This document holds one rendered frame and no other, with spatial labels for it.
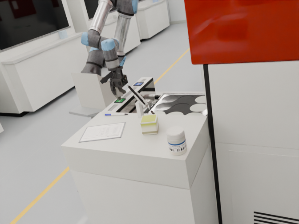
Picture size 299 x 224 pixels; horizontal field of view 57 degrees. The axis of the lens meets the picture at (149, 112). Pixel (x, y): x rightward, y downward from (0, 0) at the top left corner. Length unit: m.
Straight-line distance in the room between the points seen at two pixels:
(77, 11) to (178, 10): 4.60
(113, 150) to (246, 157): 0.64
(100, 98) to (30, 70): 2.73
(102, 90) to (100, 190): 0.77
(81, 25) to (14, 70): 2.15
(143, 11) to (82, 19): 2.31
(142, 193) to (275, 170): 0.63
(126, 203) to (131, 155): 0.31
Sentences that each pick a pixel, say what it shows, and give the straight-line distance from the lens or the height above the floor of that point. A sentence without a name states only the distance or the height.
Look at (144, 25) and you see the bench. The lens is 7.96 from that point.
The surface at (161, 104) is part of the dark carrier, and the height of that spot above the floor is 0.90.
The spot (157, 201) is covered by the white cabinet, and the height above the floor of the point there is 0.72.
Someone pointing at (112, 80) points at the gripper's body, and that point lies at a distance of 1.62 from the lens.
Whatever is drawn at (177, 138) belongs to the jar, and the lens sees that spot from 1.05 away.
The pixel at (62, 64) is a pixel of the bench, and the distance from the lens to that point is 5.07.
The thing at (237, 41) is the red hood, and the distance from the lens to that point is 1.19.
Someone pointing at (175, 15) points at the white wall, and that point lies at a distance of 9.96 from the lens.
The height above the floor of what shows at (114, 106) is 0.96.
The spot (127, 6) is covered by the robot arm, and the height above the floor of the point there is 1.46.
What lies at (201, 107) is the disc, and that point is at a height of 0.90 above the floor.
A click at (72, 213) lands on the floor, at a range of 2.50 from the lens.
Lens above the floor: 1.60
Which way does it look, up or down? 26 degrees down
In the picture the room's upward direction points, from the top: 11 degrees counter-clockwise
